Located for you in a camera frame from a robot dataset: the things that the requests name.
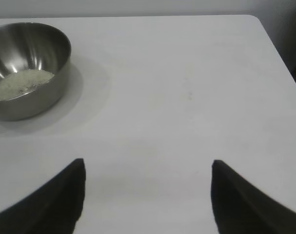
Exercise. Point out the stainless steel mixing bowl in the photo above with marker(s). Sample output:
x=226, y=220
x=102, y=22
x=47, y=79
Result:
x=41, y=104

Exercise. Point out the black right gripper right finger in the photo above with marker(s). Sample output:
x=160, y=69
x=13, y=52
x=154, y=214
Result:
x=243, y=209

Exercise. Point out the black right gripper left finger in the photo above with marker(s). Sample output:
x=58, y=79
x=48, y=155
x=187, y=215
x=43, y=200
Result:
x=50, y=207

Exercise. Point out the white rice grains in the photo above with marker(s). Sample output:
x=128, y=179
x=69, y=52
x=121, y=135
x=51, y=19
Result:
x=19, y=84

